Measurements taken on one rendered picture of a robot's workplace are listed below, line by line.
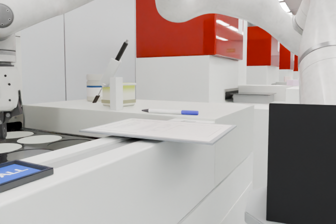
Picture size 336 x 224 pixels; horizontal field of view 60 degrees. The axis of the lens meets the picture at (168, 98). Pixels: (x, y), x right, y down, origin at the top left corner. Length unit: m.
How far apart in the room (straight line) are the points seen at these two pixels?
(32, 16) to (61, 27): 2.43
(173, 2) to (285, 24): 0.29
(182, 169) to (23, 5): 0.45
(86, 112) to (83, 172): 0.51
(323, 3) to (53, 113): 0.73
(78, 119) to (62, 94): 2.25
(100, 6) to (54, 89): 1.14
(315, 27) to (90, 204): 0.56
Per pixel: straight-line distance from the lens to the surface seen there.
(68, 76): 3.12
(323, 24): 0.70
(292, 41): 0.81
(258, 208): 0.57
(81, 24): 3.29
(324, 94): 0.56
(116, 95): 0.75
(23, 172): 0.30
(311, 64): 0.63
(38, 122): 0.95
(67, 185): 0.28
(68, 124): 0.85
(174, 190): 0.46
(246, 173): 0.89
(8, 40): 0.74
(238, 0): 0.77
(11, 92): 0.72
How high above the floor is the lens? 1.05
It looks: 4 degrees down
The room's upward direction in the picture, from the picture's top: straight up
